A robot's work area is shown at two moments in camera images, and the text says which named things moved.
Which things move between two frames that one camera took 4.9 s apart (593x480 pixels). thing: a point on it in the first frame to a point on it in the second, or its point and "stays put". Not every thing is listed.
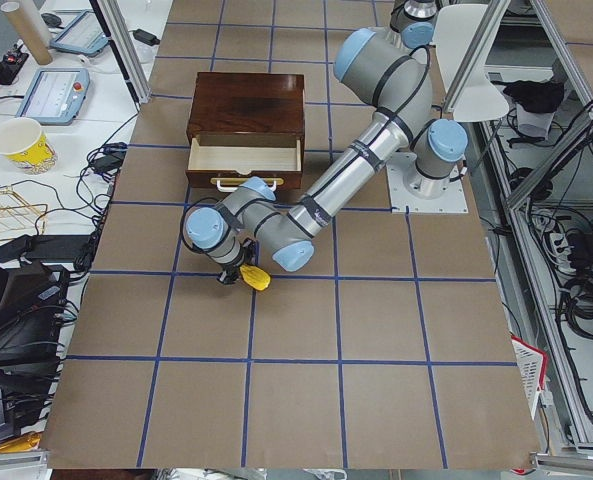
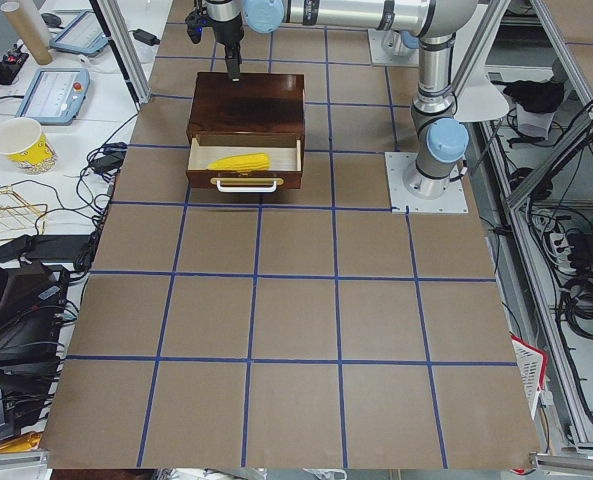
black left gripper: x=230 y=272 to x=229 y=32
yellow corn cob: x=255 y=276 to x=243 y=163
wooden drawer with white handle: x=224 y=160 stays put
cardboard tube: x=31 y=28 stays put
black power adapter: x=145 y=37 stays put
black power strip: x=46 y=247 stays put
